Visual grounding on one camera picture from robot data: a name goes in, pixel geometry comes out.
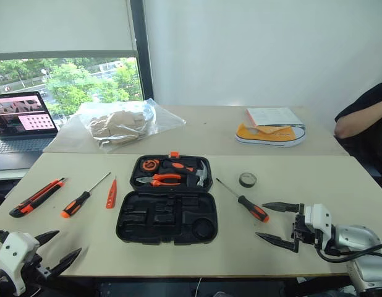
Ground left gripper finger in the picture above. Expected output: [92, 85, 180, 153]
[34, 230, 61, 248]
[48, 247, 83, 278]

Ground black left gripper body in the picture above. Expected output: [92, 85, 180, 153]
[32, 251, 53, 283]

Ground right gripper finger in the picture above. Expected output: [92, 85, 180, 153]
[261, 201, 302, 215]
[255, 231, 301, 254]

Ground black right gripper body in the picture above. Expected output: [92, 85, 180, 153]
[291, 203, 316, 246]

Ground orange black handled screwdriver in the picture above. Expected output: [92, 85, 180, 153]
[61, 171, 112, 219]
[216, 178, 270, 223]

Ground orange black utility knife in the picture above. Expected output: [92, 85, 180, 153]
[9, 177, 68, 218]

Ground black electrical tape roll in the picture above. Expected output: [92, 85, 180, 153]
[239, 172, 258, 188]

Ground orange voltage tester pen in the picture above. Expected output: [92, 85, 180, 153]
[105, 176, 119, 210]

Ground black tool case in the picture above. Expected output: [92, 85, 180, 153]
[115, 151, 219, 246]

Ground yellow canvas shoe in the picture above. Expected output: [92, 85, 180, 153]
[234, 122, 307, 149]

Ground claw hammer with orange grip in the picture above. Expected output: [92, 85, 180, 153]
[170, 160, 211, 188]

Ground white paper booklet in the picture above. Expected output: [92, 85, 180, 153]
[245, 106, 303, 128]

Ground person in black shirt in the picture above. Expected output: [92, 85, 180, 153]
[334, 80, 382, 196]

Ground open laptop computer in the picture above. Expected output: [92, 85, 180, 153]
[0, 90, 60, 156]

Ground orange black tape measure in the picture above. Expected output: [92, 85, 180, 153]
[142, 158, 159, 172]

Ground clear bag of cardboard pieces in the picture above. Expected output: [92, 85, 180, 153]
[59, 98, 187, 153]

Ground glass window pane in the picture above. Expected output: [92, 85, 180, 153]
[0, 56, 145, 125]

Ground white roller blind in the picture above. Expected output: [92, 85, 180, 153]
[0, 0, 138, 61]

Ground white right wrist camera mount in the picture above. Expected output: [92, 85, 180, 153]
[303, 203, 336, 249]

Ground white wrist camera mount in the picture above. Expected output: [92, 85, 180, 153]
[0, 231, 41, 297]
[303, 203, 336, 249]

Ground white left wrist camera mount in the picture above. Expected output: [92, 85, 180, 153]
[0, 231, 41, 297]

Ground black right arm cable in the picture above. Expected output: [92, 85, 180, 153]
[315, 242, 382, 264]

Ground orange handled pliers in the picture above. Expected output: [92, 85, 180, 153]
[135, 173, 183, 187]

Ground black window frame post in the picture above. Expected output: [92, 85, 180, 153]
[129, 0, 155, 101]

